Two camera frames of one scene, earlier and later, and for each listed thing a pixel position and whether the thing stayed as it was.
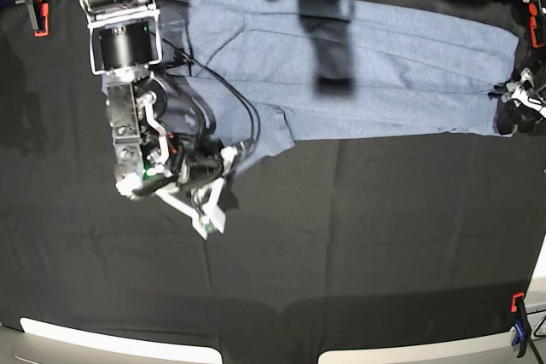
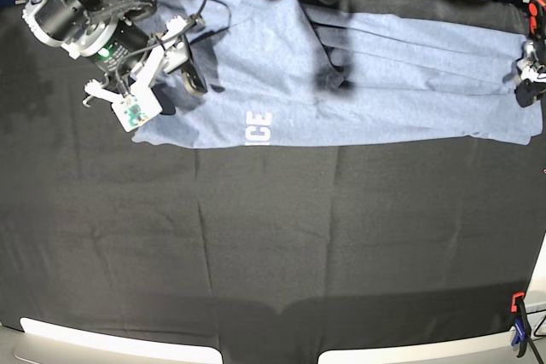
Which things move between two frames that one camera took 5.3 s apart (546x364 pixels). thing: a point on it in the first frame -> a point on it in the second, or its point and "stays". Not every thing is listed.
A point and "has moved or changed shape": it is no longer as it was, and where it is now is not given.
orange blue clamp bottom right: (521, 322) stays
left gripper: (147, 158) -> (130, 48)
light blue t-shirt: (270, 72) has moved or changed shape
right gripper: (526, 82) -> (535, 49)
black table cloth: (336, 244) stays
